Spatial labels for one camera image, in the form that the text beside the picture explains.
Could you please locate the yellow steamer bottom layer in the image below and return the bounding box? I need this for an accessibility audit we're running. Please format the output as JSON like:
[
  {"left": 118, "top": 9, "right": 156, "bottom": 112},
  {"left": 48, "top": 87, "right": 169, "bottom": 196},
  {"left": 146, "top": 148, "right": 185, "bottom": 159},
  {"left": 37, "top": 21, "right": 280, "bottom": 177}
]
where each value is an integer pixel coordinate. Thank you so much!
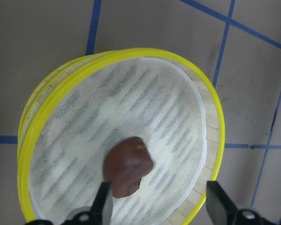
[{"left": 17, "top": 51, "right": 112, "bottom": 152}]

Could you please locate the brown chocolate bun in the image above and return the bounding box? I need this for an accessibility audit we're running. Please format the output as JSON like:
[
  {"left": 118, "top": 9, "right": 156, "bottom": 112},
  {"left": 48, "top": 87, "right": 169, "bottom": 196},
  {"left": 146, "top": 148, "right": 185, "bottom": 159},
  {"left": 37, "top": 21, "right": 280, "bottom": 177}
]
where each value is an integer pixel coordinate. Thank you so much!
[{"left": 103, "top": 136, "right": 154, "bottom": 199}]

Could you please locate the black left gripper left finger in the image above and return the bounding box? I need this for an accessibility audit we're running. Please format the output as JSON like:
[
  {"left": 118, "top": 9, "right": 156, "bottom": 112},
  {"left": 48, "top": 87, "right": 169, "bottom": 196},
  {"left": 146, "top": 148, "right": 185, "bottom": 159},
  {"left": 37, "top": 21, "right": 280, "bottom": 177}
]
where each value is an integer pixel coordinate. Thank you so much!
[{"left": 90, "top": 181, "right": 113, "bottom": 225}]

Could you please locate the yellow steamer layer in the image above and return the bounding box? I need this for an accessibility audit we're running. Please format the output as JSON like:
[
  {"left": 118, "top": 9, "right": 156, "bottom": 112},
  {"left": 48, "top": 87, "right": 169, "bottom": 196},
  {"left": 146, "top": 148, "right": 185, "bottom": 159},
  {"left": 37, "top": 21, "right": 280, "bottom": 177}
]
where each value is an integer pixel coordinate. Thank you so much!
[
  {"left": 17, "top": 51, "right": 112, "bottom": 152},
  {"left": 17, "top": 48, "right": 225, "bottom": 225}
]

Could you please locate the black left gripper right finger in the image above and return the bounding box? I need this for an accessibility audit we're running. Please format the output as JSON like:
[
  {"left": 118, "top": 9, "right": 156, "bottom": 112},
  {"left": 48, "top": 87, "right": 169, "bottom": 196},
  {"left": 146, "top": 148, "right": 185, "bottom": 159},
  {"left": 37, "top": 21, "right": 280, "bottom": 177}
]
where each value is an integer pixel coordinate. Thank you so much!
[{"left": 206, "top": 181, "right": 237, "bottom": 225}]

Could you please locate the yellow steamer top layer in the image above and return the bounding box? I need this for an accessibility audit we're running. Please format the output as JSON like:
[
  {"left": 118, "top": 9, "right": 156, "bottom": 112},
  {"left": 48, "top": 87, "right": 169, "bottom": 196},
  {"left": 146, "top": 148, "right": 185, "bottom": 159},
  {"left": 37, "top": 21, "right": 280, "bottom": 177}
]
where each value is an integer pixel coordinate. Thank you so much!
[{"left": 17, "top": 48, "right": 225, "bottom": 225}]

